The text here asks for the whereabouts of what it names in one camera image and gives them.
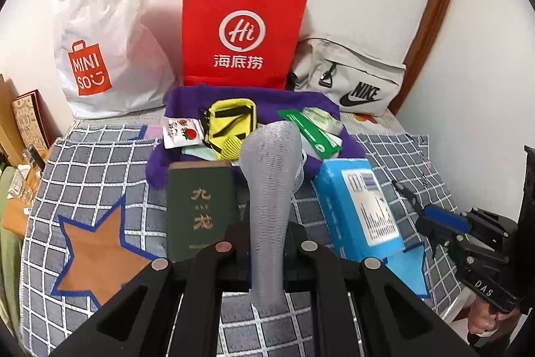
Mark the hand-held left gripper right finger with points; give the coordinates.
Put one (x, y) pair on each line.
(296, 256)

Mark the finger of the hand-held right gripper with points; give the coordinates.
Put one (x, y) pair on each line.
(443, 219)
(407, 192)

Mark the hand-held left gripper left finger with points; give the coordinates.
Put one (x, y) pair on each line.
(234, 252)

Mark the grey mesh sleeve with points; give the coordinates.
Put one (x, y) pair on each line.
(271, 194)

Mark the small green wipes pack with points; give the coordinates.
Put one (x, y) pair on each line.
(322, 118)

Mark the green packet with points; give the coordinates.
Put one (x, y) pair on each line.
(309, 133)

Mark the fruit print snack packet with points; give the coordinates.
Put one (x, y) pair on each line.
(184, 133)

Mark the purple towel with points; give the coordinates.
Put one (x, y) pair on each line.
(271, 102)

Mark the person's right hand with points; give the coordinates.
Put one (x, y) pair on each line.
(482, 319)

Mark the blue tissue pack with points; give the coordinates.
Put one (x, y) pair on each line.
(359, 206)

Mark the dark green tin box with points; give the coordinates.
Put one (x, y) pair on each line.
(200, 210)

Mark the grey waist bag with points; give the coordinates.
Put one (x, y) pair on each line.
(351, 81)

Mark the grey checked blanket with stars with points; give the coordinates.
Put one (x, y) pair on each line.
(104, 181)

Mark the red paper bag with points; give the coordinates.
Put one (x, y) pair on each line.
(242, 35)

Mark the wooden bedside table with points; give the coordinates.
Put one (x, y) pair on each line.
(16, 215)

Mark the green cloth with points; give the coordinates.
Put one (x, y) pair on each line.
(8, 277)

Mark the white plastic shopping bag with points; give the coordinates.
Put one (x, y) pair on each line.
(104, 47)

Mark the patterned brown book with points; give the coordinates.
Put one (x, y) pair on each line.
(27, 122)

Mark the wooden headboard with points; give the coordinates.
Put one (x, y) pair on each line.
(5, 110)

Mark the wooden door frame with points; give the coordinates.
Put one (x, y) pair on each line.
(439, 5)

